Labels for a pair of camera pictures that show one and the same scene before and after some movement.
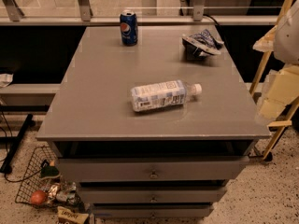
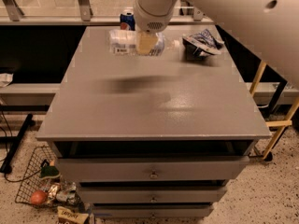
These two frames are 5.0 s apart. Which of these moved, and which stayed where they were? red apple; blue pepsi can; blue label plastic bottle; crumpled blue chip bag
Moved: blue label plastic bottle
Stayed: red apple; blue pepsi can; crumpled blue chip bag
